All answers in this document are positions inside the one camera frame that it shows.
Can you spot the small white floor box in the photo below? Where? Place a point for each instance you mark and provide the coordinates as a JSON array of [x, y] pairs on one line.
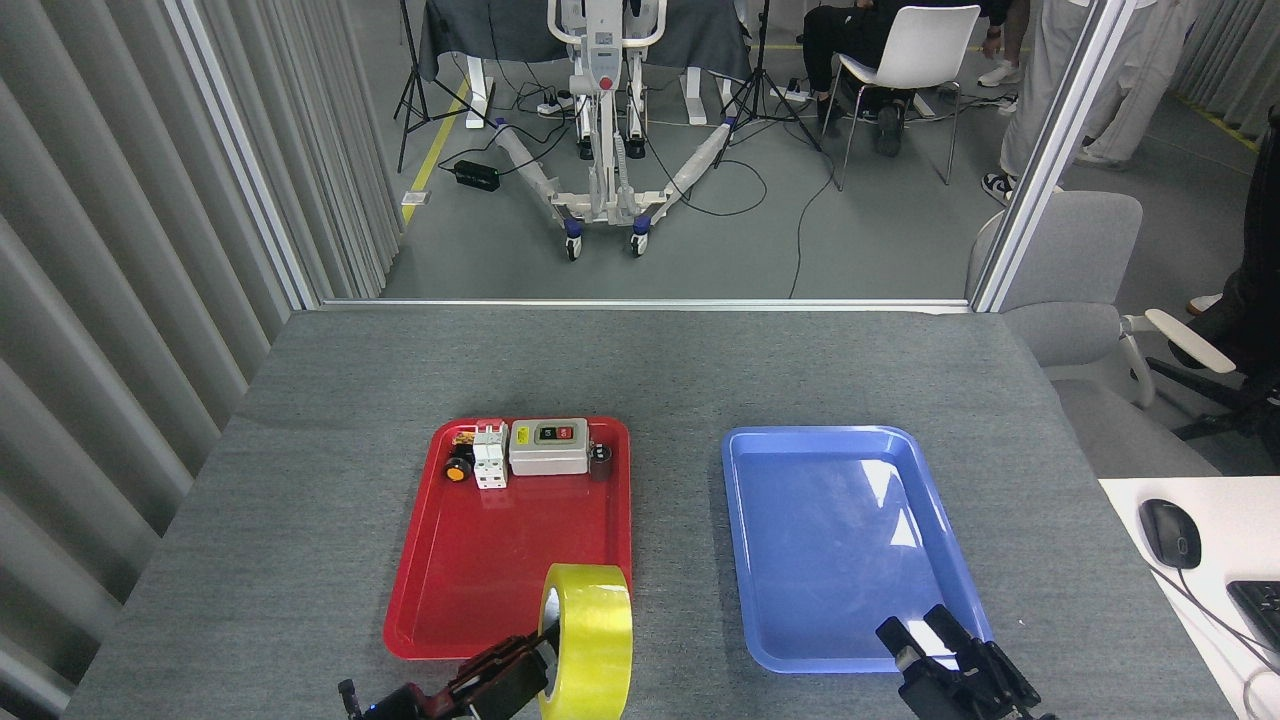
[[416, 197]]

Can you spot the grey office chair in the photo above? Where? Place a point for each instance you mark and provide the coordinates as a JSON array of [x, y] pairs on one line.
[[1085, 250]]

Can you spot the black yellow push button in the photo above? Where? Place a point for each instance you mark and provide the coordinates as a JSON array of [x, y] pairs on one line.
[[457, 470]]

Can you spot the black tripod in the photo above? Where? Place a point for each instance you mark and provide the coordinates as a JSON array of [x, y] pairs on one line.
[[763, 50], [406, 60]]

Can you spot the table with dark cloth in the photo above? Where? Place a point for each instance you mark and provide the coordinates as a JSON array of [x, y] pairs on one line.
[[460, 30]]

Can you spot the blue plastic tray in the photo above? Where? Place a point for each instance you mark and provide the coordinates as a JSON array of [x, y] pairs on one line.
[[830, 540]]

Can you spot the black keyboard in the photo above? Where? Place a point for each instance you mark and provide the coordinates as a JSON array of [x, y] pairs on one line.
[[1260, 610]]

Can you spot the dark round knob switch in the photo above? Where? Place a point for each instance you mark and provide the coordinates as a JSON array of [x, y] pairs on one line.
[[600, 462]]

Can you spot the person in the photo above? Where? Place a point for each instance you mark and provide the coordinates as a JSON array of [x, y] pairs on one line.
[[1150, 50], [1000, 75], [850, 30], [1255, 320]]

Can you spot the white stand on wheels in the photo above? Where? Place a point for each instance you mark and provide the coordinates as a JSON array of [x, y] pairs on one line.
[[603, 60]]

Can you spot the black power adapter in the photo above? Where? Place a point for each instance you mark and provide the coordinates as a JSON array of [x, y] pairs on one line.
[[476, 176]]

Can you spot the black chair base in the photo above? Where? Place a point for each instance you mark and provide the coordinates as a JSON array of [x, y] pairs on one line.
[[1210, 395]]

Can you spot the silver frame rail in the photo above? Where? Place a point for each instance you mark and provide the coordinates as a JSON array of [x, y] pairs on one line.
[[640, 303]]

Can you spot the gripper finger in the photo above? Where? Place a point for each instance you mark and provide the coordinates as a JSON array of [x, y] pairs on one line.
[[525, 652], [500, 695], [1000, 690], [930, 680]]

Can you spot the silver frame post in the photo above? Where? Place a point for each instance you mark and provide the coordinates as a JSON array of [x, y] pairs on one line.
[[245, 150], [1050, 160]]

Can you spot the white desk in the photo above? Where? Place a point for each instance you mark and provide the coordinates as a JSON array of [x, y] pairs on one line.
[[1230, 520]]

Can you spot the red plastic tray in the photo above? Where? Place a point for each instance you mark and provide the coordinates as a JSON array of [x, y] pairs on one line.
[[500, 560]]

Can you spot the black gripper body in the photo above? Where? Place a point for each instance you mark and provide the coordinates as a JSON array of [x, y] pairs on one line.
[[410, 705]]

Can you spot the white circuit breaker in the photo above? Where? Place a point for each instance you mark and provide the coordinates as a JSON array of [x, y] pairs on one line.
[[490, 460]]

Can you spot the black computer mouse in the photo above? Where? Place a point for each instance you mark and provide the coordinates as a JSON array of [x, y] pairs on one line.
[[1170, 535]]

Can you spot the white plastic chair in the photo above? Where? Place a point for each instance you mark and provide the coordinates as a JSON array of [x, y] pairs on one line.
[[920, 40]]

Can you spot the yellow tape roll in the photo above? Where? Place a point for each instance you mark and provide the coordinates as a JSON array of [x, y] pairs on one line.
[[595, 640]]

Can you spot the grey push button switch box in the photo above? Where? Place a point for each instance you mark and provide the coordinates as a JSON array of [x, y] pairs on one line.
[[548, 455]]

